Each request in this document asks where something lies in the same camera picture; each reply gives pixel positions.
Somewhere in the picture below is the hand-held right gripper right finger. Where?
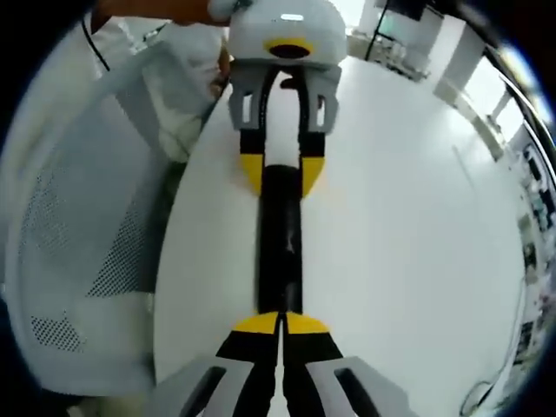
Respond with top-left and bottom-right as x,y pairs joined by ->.
281,310 -> 420,417

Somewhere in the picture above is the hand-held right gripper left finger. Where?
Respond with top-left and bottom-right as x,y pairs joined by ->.
138,310 -> 281,417

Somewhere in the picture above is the black remote control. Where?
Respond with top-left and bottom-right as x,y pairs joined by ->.
255,163 -> 304,314

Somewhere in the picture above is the person's left hand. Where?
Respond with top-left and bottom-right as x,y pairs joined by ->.
210,43 -> 233,97

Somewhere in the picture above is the white mesh office chair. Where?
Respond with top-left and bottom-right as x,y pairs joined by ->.
0,43 -> 212,397

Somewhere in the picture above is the row of office desks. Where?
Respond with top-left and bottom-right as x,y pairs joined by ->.
515,142 -> 556,374

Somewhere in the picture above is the thin black cable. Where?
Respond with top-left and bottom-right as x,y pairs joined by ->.
81,11 -> 110,71

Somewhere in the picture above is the white cable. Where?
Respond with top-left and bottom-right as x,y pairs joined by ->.
460,277 -> 529,412

